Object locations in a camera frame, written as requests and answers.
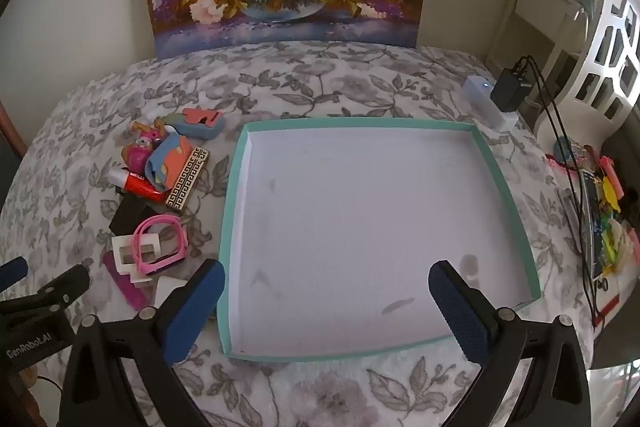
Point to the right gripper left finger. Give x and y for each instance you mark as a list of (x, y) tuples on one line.
[(96, 389)]

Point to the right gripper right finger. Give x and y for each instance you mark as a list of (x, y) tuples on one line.
[(555, 391)]

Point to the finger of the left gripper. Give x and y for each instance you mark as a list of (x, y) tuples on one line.
[(61, 292), (12, 272)]

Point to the purple translucent lighter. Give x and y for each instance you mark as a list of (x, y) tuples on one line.
[(133, 295)]

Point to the white charger cube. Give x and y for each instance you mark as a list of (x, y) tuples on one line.
[(124, 258)]

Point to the pink smart watch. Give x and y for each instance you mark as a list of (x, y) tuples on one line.
[(173, 243)]

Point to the black charger block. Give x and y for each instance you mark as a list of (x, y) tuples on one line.
[(131, 212)]

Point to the red white glue bottle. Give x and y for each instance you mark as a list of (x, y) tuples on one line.
[(133, 183)]

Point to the pink doll figure toy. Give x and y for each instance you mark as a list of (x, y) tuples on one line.
[(149, 136)]

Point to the orange blue toy knife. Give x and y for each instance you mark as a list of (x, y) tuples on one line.
[(165, 164)]

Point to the colourful stationery pile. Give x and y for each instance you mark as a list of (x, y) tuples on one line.
[(606, 244)]

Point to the greek pattern lighter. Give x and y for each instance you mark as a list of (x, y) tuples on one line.
[(187, 179)]

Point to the pink blue green toy knife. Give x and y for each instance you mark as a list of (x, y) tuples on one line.
[(196, 123)]

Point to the teal white shallow box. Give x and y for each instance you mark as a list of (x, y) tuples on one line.
[(331, 225)]

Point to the white power strip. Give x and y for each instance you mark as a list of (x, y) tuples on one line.
[(478, 90)]

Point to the black plugged power adapter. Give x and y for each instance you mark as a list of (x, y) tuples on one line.
[(511, 89)]

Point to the white shelf furniture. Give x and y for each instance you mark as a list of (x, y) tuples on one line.
[(553, 32)]

